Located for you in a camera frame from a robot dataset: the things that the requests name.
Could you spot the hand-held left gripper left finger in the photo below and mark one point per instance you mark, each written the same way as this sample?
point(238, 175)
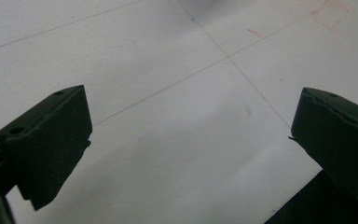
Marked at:
point(46, 140)

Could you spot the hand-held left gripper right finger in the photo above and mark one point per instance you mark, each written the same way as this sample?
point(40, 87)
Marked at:
point(338, 140)

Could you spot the white table cover sheet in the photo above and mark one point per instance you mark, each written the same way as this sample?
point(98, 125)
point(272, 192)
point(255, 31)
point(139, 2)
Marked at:
point(174, 102)

